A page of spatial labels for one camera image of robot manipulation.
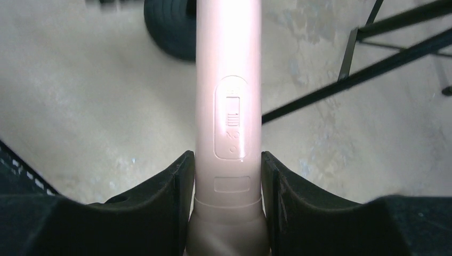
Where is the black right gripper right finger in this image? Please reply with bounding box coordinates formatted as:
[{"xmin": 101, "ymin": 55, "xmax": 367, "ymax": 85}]
[{"xmin": 261, "ymin": 151, "xmax": 451, "ymax": 255}]

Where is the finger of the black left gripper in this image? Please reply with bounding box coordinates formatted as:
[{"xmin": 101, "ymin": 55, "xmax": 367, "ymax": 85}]
[{"xmin": 1, "ymin": 142, "xmax": 59, "ymax": 196}]

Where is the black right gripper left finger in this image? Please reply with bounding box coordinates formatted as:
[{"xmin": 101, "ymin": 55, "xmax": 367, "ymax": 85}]
[{"xmin": 1, "ymin": 151, "xmax": 194, "ymax": 255}]

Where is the pink toy microphone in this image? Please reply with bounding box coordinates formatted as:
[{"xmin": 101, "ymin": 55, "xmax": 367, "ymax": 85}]
[{"xmin": 186, "ymin": 1, "xmax": 270, "ymax": 255}]

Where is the black round microphone stand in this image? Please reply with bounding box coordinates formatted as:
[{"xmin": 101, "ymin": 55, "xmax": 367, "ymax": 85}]
[{"xmin": 143, "ymin": 0, "xmax": 197, "ymax": 62}]

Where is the black music stand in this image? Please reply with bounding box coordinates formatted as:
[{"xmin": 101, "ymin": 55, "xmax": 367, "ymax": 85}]
[{"xmin": 261, "ymin": 0, "xmax": 452, "ymax": 125}]

